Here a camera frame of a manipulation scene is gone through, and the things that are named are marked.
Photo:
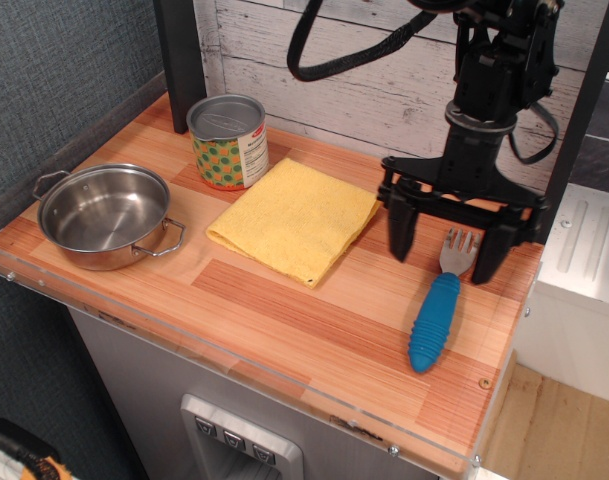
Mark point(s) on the dark right vertical post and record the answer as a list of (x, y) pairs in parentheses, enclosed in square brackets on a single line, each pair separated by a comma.
[(588, 96)]

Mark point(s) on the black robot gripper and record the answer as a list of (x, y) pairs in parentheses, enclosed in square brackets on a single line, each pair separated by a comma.
[(463, 185)]

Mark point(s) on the green orange dotted tin can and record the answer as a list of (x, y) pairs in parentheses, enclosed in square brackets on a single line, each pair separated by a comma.
[(229, 139)]

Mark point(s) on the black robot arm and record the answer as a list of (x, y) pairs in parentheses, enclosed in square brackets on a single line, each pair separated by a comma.
[(504, 64)]

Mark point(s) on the stainless steel pot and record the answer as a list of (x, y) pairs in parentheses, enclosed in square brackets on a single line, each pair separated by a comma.
[(108, 216)]

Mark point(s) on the dark left vertical post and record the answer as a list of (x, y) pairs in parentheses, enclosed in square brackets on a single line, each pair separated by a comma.
[(182, 59)]

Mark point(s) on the yellow folded cloth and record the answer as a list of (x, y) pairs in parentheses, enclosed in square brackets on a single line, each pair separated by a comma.
[(296, 221)]

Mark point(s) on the white toy sink drainboard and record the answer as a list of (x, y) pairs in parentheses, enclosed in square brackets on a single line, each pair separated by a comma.
[(564, 330)]

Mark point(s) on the clear acrylic table edge guard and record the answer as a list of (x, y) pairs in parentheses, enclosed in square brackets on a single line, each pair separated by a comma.
[(337, 351)]

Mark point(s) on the black orange object bottom left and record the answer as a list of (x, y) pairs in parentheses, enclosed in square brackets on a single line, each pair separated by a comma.
[(26, 456)]

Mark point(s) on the blue handled metal fork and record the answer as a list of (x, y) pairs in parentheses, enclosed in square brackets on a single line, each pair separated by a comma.
[(431, 328)]

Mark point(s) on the dark vertical post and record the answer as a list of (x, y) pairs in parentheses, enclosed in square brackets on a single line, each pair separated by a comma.
[(182, 59), (588, 96)]

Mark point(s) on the grey toy fridge dispenser panel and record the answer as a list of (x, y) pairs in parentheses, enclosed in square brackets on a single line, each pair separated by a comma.
[(226, 446)]

